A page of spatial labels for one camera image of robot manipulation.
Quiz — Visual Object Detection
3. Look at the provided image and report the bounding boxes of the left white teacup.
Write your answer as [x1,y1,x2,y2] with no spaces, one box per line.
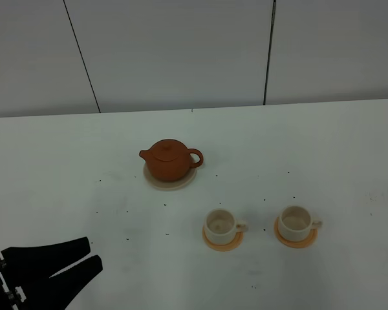
[203,209,248,245]

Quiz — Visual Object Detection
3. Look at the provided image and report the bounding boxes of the left orange coaster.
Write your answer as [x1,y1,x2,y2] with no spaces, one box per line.
[202,225,244,252]

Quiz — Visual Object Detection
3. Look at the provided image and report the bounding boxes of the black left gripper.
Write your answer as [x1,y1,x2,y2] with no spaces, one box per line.
[0,237,103,309]

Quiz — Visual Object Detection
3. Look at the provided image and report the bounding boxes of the brown clay teapot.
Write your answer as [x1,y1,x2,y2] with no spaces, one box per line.
[139,139,204,181]

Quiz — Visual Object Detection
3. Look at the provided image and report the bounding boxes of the white teacup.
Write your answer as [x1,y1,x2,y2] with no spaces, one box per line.
[203,209,248,245]
[278,205,323,242]

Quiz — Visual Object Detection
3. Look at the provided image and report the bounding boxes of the right orange coaster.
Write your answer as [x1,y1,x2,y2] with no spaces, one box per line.
[274,217,318,249]

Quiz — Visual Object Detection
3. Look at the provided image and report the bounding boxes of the right white teacup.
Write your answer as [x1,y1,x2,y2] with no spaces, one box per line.
[278,205,323,242]

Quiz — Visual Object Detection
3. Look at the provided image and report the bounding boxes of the orange coaster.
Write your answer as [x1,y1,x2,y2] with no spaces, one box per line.
[202,225,244,252]
[274,217,318,249]

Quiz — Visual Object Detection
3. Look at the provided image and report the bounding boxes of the beige round teapot saucer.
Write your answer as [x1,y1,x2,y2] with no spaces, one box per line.
[143,153,197,191]

